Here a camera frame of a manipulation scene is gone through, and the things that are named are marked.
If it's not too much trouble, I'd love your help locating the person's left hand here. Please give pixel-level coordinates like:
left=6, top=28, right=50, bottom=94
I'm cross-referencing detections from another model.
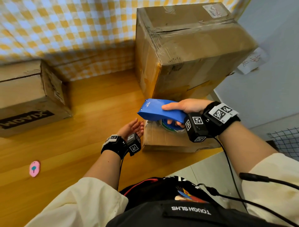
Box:
left=116, top=118, right=145, bottom=141

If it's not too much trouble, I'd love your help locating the person's right hand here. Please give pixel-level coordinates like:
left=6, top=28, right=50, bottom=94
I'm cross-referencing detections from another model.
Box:
left=161, top=98, right=214, bottom=128

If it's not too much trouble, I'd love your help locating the blue tape dispenser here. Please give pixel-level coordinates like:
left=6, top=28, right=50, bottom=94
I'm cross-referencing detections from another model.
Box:
left=137, top=98, right=187, bottom=130

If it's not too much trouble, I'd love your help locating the small plain cardboard box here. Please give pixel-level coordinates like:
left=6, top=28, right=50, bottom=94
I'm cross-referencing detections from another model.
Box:
left=142, top=120, right=221, bottom=153

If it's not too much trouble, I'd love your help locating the cardboard box with white label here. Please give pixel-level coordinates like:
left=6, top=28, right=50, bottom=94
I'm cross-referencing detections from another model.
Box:
left=135, top=2, right=259, bottom=102

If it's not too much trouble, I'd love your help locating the cardboard box with black print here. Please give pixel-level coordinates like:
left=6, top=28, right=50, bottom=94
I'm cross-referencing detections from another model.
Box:
left=0, top=60, right=73, bottom=138

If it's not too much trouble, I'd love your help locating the person's right forearm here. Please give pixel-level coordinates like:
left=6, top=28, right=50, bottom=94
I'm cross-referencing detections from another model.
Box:
left=218, top=121, right=280, bottom=176

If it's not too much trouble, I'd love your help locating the person's left forearm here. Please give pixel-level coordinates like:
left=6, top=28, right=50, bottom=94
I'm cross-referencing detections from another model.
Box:
left=83, top=149, right=122, bottom=191

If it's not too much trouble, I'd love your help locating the black printed garment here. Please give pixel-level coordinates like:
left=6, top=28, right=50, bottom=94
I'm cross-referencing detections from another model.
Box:
left=106, top=176, right=288, bottom=227

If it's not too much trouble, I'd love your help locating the white paper with red writing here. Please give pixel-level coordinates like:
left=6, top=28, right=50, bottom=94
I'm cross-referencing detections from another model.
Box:
left=237, top=46, right=269, bottom=75

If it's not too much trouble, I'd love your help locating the cream long-sleeved top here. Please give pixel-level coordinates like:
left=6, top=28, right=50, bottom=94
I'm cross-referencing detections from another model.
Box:
left=24, top=153, right=299, bottom=227

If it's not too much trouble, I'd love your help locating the pink box cutter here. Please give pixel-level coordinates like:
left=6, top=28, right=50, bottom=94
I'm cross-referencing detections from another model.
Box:
left=29, top=160, right=41, bottom=177

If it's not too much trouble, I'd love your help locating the yellow white checked cloth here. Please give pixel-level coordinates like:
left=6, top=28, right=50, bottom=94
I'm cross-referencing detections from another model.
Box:
left=0, top=0, right=252, bottom=81

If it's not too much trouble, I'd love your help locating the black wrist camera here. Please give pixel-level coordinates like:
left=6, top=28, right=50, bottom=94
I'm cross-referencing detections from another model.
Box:
left=126, top=133, right=142, bottom=157
left=184, top=112, right=209, bottom=142

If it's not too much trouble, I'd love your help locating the black camera cable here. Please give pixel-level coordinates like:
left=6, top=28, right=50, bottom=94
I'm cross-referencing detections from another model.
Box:
left=116, top=149, right=129, bottom=190
left=214, top=137, right=248, bottom=212

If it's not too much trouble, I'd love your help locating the thin black cable with plug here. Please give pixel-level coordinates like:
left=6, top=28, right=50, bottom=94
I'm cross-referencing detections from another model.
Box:
left=197, top=183, right=299, bottom=227

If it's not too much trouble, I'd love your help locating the thick black cable plug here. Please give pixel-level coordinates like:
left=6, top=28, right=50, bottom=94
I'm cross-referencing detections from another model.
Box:
left=239, top=172, right=299, bottom=190

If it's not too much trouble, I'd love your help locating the black wire grid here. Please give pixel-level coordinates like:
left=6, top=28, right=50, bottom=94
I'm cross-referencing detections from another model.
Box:
left=267, top=127, right=299, bottom=162

